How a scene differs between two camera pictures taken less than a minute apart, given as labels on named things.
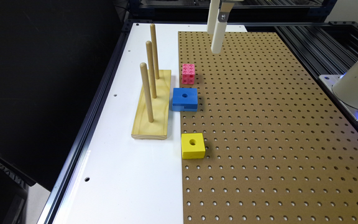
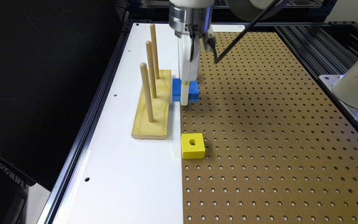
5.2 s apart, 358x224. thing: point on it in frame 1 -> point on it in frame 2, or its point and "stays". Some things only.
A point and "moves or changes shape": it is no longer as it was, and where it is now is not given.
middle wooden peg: (148, 45) stays
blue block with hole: (184, 99) moves or changes shape
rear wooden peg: (153, 32) stays
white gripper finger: (225, 9) -> (189, 69)
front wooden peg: (144, 71) stays
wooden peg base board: (158, 129) stays
